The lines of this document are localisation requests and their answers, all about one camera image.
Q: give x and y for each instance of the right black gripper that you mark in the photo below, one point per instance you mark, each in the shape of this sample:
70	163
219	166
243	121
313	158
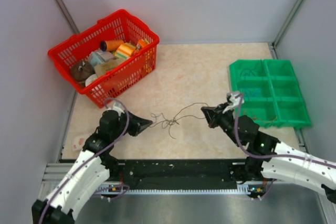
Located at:
210	114

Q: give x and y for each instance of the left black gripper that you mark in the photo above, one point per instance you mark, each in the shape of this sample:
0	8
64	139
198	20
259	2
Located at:
138	124

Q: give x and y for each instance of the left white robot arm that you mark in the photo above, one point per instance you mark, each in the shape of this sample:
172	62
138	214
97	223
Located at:
93	166

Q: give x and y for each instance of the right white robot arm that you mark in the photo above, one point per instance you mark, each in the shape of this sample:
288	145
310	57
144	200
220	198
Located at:
270	158

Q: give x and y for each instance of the red plastic shopping basket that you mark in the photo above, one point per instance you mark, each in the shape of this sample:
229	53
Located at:
118	25

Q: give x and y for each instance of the green compartment tray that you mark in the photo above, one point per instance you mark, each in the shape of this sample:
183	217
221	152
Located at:
272	95

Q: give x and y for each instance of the white round lid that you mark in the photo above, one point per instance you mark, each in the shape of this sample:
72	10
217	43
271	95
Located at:
90	80

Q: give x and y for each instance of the brown cardboard box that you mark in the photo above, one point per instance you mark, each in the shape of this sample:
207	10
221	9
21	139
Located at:
103	68

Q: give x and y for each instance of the yellow striped sponge pack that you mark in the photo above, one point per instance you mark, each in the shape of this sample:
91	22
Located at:
125	50

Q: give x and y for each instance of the pale blue box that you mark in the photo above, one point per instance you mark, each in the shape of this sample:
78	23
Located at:
98	57

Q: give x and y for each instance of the brown round bun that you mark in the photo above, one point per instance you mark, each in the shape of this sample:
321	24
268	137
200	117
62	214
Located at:
81	71

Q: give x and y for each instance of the orange snack packet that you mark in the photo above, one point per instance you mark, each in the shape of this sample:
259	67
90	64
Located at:
141	44

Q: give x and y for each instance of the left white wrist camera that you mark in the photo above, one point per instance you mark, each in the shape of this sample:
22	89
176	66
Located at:
118	107

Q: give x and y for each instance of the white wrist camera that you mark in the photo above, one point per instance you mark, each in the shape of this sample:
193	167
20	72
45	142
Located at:
234	99
118	107

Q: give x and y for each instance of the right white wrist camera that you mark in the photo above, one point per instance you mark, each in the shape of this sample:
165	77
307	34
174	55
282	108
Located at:
234	99

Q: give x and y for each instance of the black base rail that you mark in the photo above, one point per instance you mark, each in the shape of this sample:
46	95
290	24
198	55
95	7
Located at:
183	174

